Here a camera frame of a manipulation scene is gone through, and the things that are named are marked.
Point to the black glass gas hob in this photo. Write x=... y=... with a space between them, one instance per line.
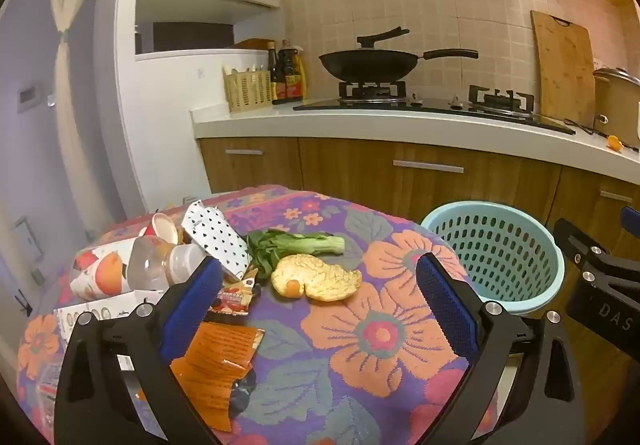
x=435 y=109

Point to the silver hob knob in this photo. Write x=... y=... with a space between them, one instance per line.
x=456 y=102
x=418 y=100

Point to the beige rice cooker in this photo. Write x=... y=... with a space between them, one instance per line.
x=617 y=100

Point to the slim dark sauce bottle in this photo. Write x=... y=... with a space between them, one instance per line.
x=274 y=80

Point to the wooden cutting board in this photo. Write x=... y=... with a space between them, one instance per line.
x=562 y=70

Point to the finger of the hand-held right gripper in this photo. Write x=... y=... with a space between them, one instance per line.
x=575 y=240
x=631 y=219

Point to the black burner grate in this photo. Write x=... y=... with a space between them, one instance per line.
x=372 y=89
x=500 y=100

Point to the small orange fruit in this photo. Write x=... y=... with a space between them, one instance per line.
x=614 y=143

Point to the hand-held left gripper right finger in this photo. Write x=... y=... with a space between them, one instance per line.
x=445 y=305

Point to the orange snack packet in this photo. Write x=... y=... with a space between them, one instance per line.
x=220 y=360

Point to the brown bottle on ledge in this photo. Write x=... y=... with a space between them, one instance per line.
x=138 y=41

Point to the woven utensil basket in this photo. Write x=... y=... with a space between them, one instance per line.
x=247 y=92

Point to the clear plastic bottle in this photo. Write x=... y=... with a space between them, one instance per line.
x=160 y=265

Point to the white wall box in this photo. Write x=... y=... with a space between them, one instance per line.
x=27 y=240

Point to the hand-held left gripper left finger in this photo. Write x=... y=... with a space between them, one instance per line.
x=192 y=305

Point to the floral blanket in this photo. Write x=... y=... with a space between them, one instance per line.
x=350 y=350

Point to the white blister pack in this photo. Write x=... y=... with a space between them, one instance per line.
x=110 y=307

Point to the yellow oil bottle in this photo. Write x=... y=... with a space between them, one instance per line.
x=302 y=77

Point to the white wall switch panel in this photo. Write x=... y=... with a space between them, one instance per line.
x=29 y=98

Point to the small red snack wrapper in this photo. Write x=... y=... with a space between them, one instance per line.
x=235 y=297

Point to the white curtain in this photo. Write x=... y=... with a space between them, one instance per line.
x=70 y=100

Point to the orange peel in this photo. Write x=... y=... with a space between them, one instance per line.
x=320 y=277

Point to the white kitchen countertop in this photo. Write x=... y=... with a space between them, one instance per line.
x=280 y=122

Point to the wide dark sauce bottle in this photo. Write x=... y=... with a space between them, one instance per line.
x=288 y=75

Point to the red and white paper cup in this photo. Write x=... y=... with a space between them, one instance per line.
x=160 y=227

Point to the white polka dot carton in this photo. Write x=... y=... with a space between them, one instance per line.
x=217 y=237

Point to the black wok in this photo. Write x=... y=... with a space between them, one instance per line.
x=370 y=65

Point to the light blue perforated basket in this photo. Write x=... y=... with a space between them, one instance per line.
x=500 y=255

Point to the green bok choy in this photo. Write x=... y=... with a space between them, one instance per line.
x=300 y=245

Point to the orange print paper cup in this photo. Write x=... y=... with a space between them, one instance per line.
x=102 y=272

